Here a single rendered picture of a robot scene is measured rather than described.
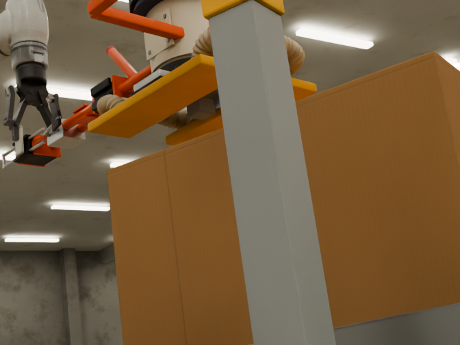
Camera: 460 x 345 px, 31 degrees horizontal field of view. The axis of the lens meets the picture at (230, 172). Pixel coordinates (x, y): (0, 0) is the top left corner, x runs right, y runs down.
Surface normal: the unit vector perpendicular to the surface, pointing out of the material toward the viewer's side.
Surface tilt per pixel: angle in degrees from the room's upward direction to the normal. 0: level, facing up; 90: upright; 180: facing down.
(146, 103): 180
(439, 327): 90
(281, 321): 90
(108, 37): 180
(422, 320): 90
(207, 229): 90
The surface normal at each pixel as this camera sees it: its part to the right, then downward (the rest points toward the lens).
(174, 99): 0.14, 0.95
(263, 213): -0.58, -0.16
